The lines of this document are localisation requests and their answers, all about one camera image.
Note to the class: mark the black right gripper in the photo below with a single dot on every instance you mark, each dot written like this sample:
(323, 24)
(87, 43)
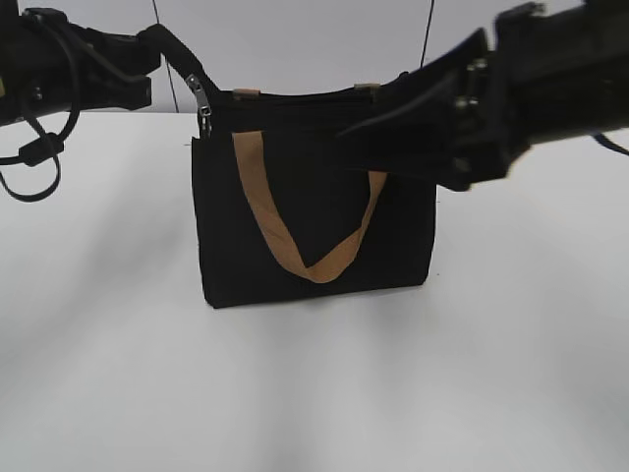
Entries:
(410, 128)

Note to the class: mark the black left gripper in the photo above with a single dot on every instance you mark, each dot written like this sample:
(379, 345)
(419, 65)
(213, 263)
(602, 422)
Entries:
(115, 68)

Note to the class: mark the silver zipper pull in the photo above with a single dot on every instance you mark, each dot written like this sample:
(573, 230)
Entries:
(203, 105)

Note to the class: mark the black canvas tote bag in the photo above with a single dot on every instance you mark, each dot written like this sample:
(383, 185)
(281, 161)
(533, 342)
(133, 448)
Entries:
(321, 201)

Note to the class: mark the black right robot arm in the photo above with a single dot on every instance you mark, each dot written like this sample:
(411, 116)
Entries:
(570, 77)

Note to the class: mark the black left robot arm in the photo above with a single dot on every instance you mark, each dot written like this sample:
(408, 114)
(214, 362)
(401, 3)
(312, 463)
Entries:
(58, 66)

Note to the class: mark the tan front bag handle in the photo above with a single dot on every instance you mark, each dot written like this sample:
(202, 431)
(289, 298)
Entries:
(249, 154)

